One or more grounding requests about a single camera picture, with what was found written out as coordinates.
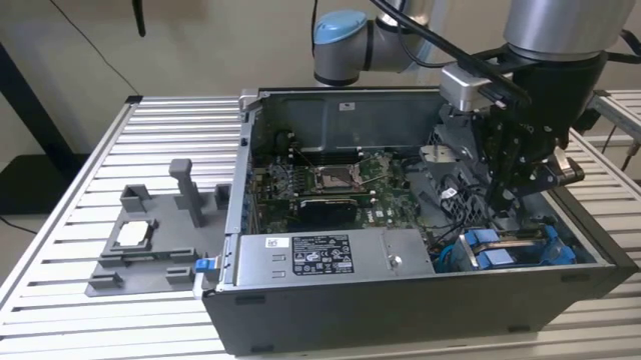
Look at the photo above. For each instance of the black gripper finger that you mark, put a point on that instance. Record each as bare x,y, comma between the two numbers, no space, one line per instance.
536,178
504,168

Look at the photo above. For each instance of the grey plastic parts rack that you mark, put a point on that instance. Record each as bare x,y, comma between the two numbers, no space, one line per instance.
165,225

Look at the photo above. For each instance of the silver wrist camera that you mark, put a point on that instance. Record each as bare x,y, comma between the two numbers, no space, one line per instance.
461,86

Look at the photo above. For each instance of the metal rail rack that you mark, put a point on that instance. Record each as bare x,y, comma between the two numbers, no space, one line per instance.
622,112

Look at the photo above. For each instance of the disk bay with blue clips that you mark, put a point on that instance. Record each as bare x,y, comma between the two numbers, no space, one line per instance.
493,259

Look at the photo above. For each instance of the CPU socket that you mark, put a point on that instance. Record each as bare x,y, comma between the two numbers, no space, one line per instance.
333,180

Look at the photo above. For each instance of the silver power supply with labels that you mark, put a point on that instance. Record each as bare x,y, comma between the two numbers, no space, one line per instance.
261,270

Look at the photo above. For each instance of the black perforated plastic shroud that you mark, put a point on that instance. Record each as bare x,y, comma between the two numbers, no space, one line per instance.
465,210

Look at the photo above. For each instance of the green motherboard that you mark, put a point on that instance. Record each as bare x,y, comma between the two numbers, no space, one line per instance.
391,195

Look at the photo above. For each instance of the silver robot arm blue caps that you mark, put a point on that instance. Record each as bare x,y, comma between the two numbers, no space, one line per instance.
351,48

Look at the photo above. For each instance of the black graphics card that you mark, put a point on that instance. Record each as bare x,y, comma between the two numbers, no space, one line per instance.
325,212

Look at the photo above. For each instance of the black desk frame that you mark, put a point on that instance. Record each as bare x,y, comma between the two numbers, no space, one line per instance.
30,112

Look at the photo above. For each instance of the grey metal drive cage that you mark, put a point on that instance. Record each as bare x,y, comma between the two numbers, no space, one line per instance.
439,153

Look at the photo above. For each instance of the silver CPU plate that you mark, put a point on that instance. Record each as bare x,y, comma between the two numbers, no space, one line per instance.
133,234

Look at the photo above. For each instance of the hard disk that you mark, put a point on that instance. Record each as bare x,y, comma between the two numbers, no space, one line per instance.
481,237

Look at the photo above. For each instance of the black open PC case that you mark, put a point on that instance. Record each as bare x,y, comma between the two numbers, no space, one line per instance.
376,318

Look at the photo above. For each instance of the blue case latch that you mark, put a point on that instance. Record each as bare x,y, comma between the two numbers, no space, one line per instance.
204,265

